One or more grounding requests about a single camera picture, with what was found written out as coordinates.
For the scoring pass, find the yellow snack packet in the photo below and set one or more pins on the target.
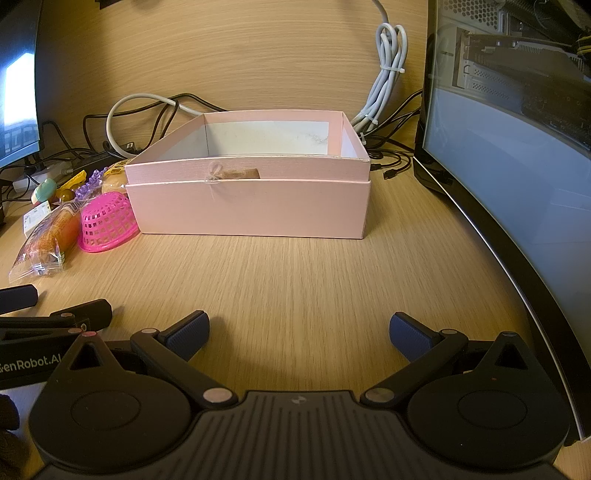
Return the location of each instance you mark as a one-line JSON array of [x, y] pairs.
[[115, 177]]

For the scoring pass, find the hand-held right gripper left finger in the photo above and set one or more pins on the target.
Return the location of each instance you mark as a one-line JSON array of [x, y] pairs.
[[187, 334]]

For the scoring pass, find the white power strip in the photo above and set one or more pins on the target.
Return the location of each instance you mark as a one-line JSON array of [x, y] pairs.
[[39, 175]]

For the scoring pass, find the black flat monitor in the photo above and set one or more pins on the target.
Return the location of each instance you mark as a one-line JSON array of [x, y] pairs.
[[18, 78]]

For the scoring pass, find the clear packet of orange bread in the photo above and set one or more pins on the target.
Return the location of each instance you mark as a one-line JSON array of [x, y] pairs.
[[44, 242]]

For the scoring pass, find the yellow plastic block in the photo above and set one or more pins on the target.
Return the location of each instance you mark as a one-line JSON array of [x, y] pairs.
[[74, 180]]

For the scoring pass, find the pink cardboard box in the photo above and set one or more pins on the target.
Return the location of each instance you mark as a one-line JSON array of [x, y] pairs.
[[249, 207]]

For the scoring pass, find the purple frilly trinket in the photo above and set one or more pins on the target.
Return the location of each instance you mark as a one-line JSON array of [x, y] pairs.
[[87, 187]]

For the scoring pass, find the black curved monitor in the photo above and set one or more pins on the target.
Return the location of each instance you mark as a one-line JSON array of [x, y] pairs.
[[498, 184]]

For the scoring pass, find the green and pink round toy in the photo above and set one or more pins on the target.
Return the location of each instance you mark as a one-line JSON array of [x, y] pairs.
[[44, 190]]

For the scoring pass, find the packet of brown balls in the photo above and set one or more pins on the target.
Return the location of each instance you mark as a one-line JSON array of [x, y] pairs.
[[65, 196]]

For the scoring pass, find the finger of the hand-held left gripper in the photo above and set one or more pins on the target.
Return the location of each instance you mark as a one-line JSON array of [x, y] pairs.
[[87, 314], [16, 299]]

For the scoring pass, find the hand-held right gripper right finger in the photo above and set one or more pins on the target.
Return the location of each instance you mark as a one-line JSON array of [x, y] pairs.
[[411, 334]]

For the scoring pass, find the pink plastic basket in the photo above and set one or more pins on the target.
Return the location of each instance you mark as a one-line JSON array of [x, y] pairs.
[[108, 224]]

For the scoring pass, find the person's left hand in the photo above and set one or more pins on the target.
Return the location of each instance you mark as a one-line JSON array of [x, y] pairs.
[[8, 429]]

